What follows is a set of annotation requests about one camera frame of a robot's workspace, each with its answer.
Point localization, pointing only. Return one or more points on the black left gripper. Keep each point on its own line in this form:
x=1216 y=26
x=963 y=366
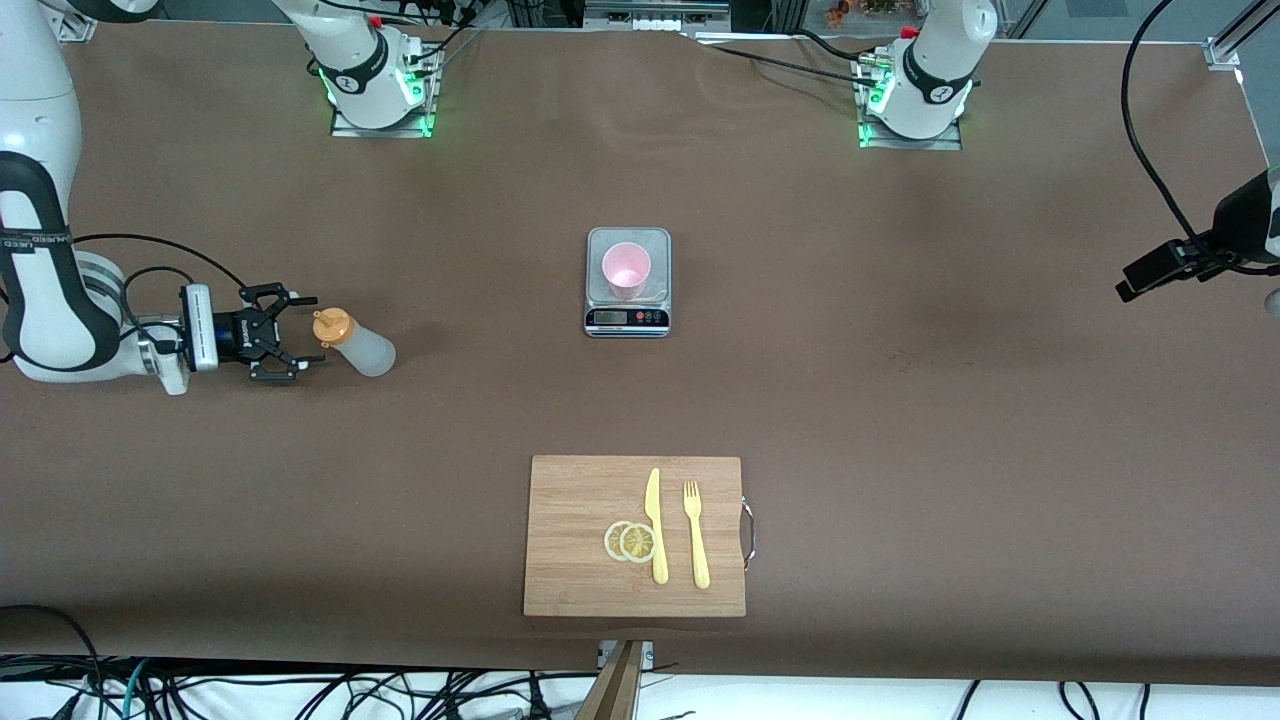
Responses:
x=1238 y=222

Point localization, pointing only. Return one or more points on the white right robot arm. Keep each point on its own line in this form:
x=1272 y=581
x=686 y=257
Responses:
x=40 y=100

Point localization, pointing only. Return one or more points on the metal beam bracket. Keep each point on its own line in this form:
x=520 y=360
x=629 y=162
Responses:
x=647 y=655

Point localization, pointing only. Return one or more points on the white power strip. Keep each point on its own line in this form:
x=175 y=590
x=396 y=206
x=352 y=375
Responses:
x=655 y=20

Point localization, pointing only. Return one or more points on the yellow plastic fork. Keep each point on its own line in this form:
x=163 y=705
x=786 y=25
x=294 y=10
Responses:
x=699 y=560

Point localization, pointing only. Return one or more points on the brown table cover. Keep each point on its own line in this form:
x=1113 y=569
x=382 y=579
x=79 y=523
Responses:
x=900 y=500

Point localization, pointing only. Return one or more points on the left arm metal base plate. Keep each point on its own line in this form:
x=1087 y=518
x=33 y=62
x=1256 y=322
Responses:
x=910 y=144

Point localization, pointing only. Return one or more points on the orange background object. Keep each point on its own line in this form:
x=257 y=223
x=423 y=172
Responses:
x=835 y=12

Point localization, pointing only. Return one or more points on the translucent sauce bottle orange cap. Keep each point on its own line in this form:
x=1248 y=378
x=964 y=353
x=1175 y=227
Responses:
x=365 y=350

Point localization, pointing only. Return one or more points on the wooden beam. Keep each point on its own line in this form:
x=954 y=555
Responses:
x=615 y=690

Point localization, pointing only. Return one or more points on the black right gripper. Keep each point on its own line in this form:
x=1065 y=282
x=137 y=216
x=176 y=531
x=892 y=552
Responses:
x=229 y=331

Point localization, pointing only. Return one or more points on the bamboo cutting board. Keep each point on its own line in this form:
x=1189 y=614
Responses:
x=570 y=500

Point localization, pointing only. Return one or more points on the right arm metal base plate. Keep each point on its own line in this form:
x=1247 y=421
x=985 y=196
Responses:
x=380 y=132

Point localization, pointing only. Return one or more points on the yellow plastic knife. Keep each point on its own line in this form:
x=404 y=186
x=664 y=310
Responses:
x=657 y=560

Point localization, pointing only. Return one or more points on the lemon slice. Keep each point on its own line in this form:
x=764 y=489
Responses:
x=638 y=543
x=611 y=541

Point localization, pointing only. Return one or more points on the silver digital kitchen scale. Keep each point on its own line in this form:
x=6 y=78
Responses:
x=628 y=318

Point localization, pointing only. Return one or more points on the pink plastic cup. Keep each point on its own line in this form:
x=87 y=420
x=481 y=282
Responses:
x=626 y=265

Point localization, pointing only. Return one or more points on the aluminium frame corner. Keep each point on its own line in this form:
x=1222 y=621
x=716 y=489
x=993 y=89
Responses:
x=1222 y=52
x=85 y=30

